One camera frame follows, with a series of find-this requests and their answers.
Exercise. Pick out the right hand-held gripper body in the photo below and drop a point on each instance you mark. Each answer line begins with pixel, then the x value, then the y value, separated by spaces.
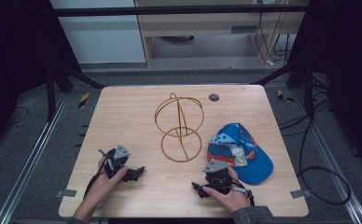
pixel 217 175

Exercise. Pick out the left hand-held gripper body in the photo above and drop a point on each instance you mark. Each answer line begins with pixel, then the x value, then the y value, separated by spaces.
pixel 116 161

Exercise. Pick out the person's left hand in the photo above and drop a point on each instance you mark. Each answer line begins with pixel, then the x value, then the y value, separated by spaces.
pixel 107 185

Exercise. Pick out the person's right hand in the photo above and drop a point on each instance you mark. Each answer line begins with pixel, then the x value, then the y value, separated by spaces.
pixel 232 199

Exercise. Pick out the blue baseball cap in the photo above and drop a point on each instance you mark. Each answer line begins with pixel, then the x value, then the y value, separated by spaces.
pixel 247 155

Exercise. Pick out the yellow black striped tape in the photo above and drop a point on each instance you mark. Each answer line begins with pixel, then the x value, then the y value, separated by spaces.
pixel 83 100
pixel 283 96

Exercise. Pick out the grey round table grommet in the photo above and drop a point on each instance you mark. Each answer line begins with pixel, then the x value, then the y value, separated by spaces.
pixel 214 97

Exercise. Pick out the black metal stand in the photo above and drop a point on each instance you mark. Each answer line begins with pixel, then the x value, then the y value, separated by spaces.
pixel 308 90
pixel 61 77

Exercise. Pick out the white cabinet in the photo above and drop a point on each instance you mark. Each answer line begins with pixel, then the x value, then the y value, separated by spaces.
pixel 101 40

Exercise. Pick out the black curtain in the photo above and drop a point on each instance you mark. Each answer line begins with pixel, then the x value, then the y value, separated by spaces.
pixel 353 62
pixel 14 56

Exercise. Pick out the grey metal table bracket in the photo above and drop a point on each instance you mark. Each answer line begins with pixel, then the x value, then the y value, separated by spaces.
pixel 300 193
pixel 66 193

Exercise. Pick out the aluminium floor rail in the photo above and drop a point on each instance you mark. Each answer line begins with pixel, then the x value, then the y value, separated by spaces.
pixel 328 158
pixel 30 161

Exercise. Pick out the black metal frame bar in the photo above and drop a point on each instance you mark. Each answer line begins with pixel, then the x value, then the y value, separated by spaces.
pixel 176 11

